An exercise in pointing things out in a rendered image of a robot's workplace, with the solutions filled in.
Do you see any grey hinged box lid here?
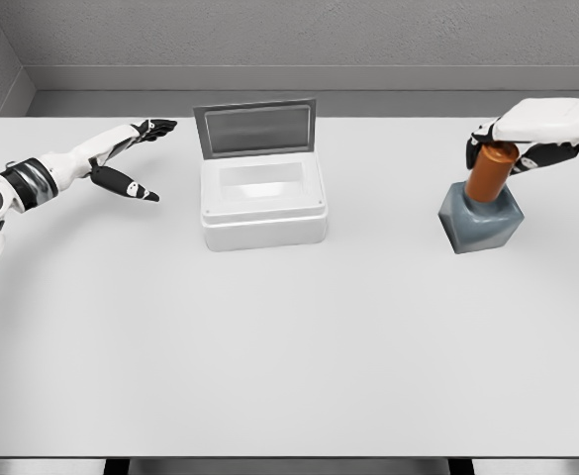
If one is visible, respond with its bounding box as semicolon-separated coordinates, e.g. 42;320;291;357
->
192;97;319;161

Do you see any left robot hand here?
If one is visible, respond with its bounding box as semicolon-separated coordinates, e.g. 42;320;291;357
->
76;117;178;203

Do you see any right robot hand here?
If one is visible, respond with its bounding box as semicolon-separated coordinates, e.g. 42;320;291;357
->
463;97;579;175

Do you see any grey bottle with copper cap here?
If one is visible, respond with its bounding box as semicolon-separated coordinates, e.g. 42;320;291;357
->
436;142;526;256

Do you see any white open box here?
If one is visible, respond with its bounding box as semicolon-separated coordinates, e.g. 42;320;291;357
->
199;149;330;253

